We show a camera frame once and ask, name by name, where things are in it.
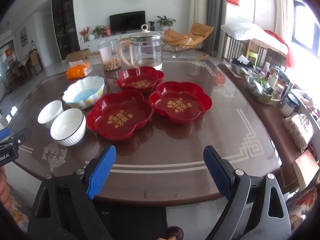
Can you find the red cloth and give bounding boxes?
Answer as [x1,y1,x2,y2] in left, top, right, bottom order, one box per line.
[264,29,295,68]

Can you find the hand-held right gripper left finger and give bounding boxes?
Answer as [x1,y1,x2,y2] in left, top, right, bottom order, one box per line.
[27,144,117,240]

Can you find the glass kettle with cream handle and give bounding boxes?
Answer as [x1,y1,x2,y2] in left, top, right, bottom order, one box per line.
[118,24,164,71]

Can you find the white pillow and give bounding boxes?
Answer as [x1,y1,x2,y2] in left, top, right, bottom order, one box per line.
[221,21,287,53]

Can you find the wooden dining chair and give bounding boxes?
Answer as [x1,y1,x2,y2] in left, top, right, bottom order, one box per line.
[27,49,44,75]

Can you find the floral cushion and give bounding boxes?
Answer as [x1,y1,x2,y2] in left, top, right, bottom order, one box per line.
[286,177,320,232]

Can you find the orange tissue pack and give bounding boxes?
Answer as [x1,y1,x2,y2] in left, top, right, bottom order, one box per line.
[66,60,92,79]

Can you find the wooden slatted bench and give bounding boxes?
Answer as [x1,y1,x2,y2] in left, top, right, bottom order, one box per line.
[222,34,288,67]

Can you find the ribbed white bowl dark rim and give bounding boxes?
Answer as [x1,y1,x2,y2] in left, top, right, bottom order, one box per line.
[50,108,87,147]

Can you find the grey curtain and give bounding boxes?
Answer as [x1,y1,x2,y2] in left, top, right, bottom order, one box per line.
[202,0,223,58]

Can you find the black glass display cabinet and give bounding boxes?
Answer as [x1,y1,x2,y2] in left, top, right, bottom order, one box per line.
[51,0,81,61]

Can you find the red flowers in vase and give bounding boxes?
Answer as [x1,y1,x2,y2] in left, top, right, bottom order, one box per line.
[79,27,91,43]

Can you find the basket of cosmetics bottles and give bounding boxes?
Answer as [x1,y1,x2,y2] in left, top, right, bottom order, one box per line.
[246,62,290,105]

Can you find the framed wall picture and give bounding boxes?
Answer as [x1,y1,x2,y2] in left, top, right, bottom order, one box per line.
[19,27,27,47]

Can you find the pale snack packet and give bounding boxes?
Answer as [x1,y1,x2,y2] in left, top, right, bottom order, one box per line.
[282,114,314,153]

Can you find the black tray of small things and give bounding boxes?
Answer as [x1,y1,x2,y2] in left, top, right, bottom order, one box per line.
[230,56,253,77]

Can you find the floral sofa cover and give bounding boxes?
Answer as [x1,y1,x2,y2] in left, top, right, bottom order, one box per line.
[7,195,30,233]

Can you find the orange lounge chair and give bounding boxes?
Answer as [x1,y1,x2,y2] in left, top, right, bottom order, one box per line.
[162,22,215,58]

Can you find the clear plastic snack jar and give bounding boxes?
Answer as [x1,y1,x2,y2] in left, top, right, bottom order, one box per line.
[97,39,122,71]

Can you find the person's dark clothing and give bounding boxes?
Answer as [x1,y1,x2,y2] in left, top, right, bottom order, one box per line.
[95,201,218,240]

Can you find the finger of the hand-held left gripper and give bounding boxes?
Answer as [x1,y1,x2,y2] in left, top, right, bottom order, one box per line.
[9,127,32,145]
[0,127,11,141]

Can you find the white bowl with blue flowers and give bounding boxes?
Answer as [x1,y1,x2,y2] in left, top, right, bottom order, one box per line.
[37,100,64,129]

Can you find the jar with dark lid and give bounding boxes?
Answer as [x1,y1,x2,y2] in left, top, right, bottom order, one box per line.
[279,94,300,117]

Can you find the red flower-shaped plate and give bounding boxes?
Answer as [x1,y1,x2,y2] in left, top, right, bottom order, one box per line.
[149,81,213,125]
[116,66,165,95]
[86,90,153,140]

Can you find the person's left hand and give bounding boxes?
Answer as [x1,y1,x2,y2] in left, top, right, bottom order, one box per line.
[0,166,12,209]

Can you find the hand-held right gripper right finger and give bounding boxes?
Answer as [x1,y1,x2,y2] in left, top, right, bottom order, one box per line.
[203,145,292,240]

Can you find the black television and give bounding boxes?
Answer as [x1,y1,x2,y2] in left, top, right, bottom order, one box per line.
[109,11,146,34]

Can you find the white sheer curtain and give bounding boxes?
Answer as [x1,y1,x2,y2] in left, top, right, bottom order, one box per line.
[274,0,293,33]

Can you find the cardboard box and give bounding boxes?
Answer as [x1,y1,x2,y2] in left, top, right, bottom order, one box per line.
[66,49,91,62]

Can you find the red flat box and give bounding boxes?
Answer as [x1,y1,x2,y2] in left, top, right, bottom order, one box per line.
[292,150,320,188]

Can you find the white TV cabinet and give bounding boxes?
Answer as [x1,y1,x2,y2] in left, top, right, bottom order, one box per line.
[79,31,165,53]

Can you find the bushy green potted plant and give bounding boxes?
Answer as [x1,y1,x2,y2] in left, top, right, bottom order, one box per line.
[93,25,107,38]

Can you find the scalloped white and blue bowl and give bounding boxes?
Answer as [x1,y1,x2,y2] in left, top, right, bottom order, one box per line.
[62,76,105,110]

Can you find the large green potted plant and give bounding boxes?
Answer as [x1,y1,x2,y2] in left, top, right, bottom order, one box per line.
[156,15,177,32]

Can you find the covered standing air conditioner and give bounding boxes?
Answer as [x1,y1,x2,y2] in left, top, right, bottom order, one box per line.
[189,0,208,30]

